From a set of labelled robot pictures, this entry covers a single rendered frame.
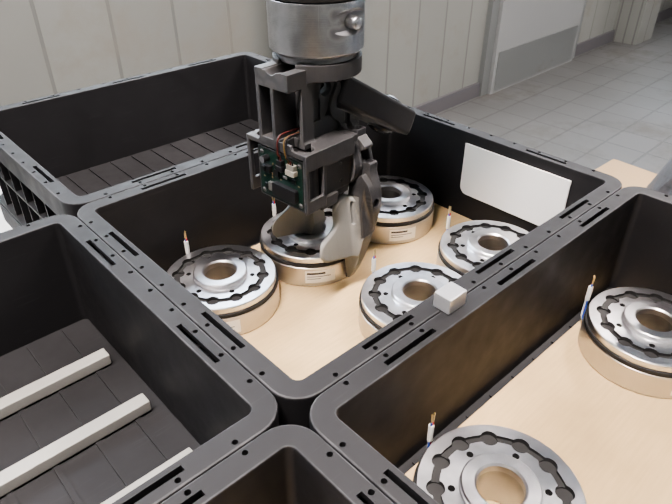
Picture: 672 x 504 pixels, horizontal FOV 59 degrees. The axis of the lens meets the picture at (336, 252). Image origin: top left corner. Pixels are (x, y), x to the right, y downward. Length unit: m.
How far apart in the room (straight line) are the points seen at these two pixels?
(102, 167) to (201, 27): 1.44
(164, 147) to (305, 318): 0.44
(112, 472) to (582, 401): 0.35
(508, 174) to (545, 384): 0.24
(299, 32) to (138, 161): 0.46
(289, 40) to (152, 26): 1.72
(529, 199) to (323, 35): 0.30
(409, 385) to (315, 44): 0.25
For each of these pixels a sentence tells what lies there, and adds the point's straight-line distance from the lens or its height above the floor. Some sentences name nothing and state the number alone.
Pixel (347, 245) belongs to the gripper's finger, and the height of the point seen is 0.88.
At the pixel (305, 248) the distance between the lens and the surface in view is 0.58.
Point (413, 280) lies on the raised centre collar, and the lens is 0.53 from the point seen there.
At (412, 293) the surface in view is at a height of 0.85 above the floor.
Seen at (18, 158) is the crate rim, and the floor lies 0.93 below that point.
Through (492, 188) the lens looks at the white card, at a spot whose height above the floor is 0.88.
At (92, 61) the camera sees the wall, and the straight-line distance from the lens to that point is 2.09.
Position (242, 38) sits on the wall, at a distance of 2.37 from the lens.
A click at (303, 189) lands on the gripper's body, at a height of 0.96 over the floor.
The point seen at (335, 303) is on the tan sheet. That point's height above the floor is 0.83.
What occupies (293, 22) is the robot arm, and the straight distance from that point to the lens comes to 0.46.
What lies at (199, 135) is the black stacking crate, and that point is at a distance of 0.94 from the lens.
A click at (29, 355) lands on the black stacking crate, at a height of 0.83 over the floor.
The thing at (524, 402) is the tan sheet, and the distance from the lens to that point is 0.49.
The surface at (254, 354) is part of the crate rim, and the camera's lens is 0.37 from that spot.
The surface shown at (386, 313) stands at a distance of 0.50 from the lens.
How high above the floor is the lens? 1.18
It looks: 34 degrees down
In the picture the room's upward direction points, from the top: straight up
